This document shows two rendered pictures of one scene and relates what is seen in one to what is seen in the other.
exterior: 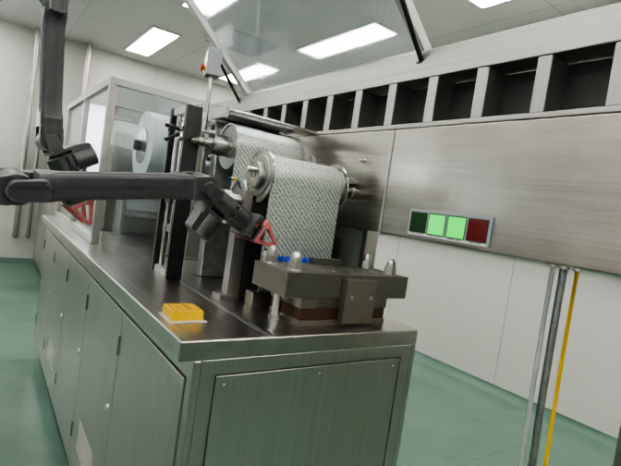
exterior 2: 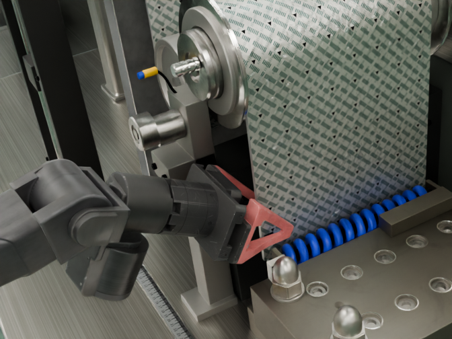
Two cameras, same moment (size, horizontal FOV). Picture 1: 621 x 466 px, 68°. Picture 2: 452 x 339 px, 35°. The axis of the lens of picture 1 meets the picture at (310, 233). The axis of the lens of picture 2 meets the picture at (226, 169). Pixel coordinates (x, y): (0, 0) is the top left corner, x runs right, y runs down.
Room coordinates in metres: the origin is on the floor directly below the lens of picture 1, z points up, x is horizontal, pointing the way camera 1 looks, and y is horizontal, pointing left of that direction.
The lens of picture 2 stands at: (0.61, 0.01, 1.56)
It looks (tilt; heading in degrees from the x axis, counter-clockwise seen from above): 33 degrees down; 12
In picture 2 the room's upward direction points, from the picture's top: 8 degrees counter-clockwise
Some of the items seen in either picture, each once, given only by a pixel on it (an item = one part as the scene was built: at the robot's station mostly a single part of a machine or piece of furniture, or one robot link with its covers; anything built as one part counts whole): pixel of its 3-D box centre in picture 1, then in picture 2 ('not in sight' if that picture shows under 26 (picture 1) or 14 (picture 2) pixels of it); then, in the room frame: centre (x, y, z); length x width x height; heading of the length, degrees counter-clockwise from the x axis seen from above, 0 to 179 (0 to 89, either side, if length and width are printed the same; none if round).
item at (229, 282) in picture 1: (232, 243); (191, 210); (1.28, 0.21, 1.05); 0.06 x 0.05 x 0.31; 126
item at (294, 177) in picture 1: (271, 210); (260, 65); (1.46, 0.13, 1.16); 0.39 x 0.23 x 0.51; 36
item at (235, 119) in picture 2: (260, 175); (211, 60); (1.28, 0.16, 1.25); 0.15 x 0.01 x 0.15; 36
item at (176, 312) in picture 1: (183, 312); not in sight; (1.01, 0.25, 0.91); 0.07 x 0.07 x 0.02; 36
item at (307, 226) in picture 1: (300, 231); (344, 157); (1.30, 0.03, 1.11); 0.23 x 0.01 x 0.18; 126
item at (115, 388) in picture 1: (145, 350); not in sight; (2.07, 0.66, 0.43); 2.52 x 0.64 x 0.86; 36
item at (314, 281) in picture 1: (333, 279); (443, 274); (1.23, -0.08, 1.00); 0.40 x 0.16 x 0.06; 126
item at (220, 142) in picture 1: (219, 145); not in sight; (1.47, 0.32, 1.33); 0.06 x 0.06 x 0.06; 36
